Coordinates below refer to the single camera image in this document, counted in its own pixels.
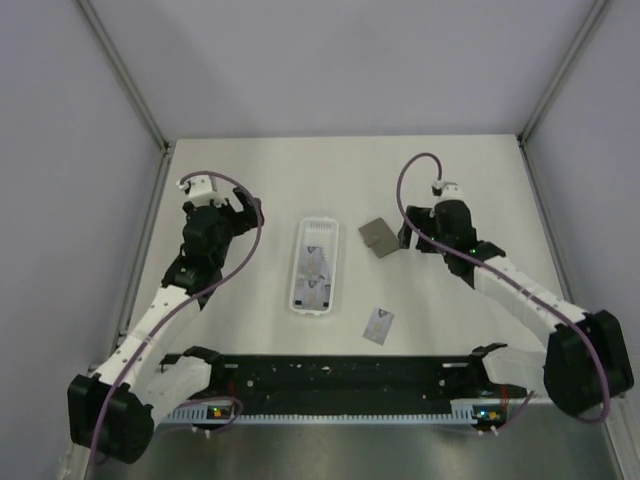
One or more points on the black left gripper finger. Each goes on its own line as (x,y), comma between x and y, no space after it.
(217,199)
(249,216)

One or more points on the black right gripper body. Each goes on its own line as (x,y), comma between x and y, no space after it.
(425,219)

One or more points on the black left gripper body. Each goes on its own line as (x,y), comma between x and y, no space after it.
(231,224)

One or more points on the grey card holder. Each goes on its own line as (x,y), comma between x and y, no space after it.
(379,238)

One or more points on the white plastic basket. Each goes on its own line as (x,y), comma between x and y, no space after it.
(319,231)

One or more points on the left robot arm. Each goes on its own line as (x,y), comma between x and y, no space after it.
(116,410)

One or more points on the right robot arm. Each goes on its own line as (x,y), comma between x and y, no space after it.
(584,362)

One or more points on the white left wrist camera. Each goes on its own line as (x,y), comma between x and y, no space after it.
(198,189)

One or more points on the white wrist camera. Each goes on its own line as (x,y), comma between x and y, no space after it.
(447,191)
(198,189)

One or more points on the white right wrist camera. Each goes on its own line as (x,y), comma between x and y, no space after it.
(447,191)

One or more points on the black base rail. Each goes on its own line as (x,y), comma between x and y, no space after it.
(336,385)

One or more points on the white slotted cable duct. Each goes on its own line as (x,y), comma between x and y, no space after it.
(459,414)

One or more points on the left aluminium frame post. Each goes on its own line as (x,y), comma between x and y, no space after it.
(128,85)

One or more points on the aluminium frame post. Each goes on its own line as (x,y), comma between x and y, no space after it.
(580,42)
(128,85)

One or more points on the right aluminium frame post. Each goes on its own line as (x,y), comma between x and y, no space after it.
(580,42)

